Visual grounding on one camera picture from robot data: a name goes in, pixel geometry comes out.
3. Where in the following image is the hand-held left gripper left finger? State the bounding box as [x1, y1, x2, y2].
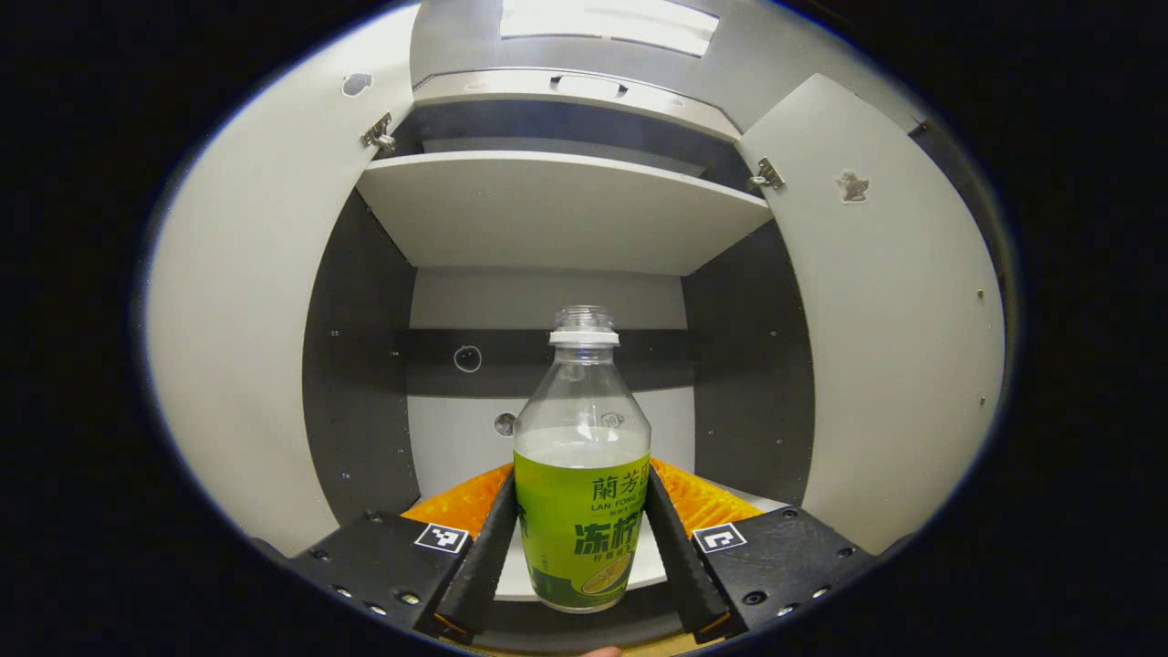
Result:
[287, 461, 519, 644]

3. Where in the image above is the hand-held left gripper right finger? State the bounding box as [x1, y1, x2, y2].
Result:
[643, 456, 891, 644]

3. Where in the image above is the green label drink bottle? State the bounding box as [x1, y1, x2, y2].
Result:
[513, 305, 652, 614]

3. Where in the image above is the white cabinet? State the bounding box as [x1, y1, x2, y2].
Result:
[301, 66, 818, 653]

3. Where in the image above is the white cabinet drawer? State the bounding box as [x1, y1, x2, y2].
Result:
[412, 68, 742, 142]

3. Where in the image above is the ceiling light panel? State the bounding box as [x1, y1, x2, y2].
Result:
[500, 0, 720, 57]

